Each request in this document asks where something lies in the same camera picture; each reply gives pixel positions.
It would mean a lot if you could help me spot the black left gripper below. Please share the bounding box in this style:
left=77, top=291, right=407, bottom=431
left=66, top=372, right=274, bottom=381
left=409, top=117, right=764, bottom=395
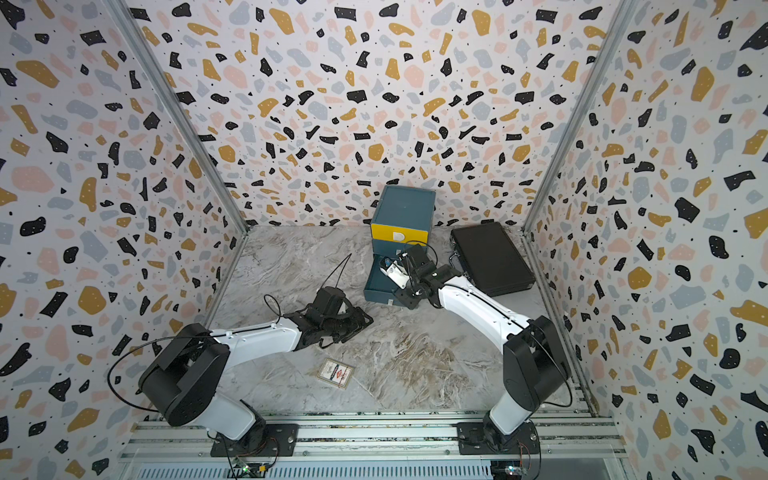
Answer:
left=321, top=305, right=376, bottom=343

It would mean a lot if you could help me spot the teal bottom drawer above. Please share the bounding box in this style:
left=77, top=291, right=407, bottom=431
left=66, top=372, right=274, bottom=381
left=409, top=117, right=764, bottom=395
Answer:
left=364, top=253, right=420, bottom=310

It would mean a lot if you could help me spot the yellow top drawer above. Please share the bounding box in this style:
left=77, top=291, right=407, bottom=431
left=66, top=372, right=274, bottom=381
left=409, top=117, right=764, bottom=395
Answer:
left=371, top=223, right=429, bottom=243

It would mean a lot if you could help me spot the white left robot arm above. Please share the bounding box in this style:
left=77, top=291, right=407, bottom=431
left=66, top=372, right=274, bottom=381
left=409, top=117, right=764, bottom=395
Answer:
left=138, top=286, right=373, bottom=452

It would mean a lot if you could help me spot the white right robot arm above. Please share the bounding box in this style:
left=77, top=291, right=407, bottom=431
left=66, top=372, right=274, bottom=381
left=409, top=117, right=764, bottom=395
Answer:
left=379, top=244, right=570, bottom=439

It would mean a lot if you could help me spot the teal drawer cabinet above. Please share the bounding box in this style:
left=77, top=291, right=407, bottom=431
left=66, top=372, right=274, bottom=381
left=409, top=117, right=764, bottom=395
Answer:
left=370, top=185, right=436, bottom=257

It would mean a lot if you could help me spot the small packaged card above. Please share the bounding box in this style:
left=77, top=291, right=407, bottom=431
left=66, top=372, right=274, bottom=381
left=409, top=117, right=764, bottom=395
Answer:
left=316, top=358, right=355, bottom=389

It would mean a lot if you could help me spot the black ribbed briefcase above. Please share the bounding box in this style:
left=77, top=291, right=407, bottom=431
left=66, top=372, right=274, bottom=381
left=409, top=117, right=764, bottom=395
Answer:
left=450, top=222, right=535, bottom=297

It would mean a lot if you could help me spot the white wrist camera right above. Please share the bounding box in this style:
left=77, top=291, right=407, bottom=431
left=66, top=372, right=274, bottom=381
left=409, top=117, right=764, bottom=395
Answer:
left=383, top=263, right=410, bottom=289

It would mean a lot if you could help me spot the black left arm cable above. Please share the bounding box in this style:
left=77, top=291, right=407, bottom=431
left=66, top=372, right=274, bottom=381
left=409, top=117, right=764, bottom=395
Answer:
left=106, top=251, right=355, bottom=415

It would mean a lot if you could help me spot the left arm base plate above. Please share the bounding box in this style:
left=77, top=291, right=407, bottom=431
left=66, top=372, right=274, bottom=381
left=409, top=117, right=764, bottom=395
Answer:
left=210, top=423, right=299, bottom=460

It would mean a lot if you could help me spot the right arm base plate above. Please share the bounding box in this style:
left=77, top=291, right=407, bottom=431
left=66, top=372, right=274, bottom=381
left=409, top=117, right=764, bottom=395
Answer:
left=456, top=418, right=540, bottom=455

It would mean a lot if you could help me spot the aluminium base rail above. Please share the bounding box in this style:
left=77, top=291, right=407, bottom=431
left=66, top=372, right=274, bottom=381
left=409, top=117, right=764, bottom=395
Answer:
left=116, top=410, right=635, bottom=479

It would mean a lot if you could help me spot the aluminium corner post right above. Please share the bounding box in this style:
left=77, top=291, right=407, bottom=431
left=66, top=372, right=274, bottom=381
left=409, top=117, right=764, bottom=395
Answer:
left=521, top=0, right=637, bottom=235

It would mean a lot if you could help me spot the aluminium corner post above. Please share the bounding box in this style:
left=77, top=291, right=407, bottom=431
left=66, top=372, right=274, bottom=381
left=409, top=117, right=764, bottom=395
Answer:
left=521, top=0, right=637, bottom=235
left=104, top=0, right=248, bottom=234

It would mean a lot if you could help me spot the aluminium corner post left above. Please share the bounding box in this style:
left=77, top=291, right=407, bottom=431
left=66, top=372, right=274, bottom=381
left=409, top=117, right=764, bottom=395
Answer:
left=104, top=0, right=248, bottom=234

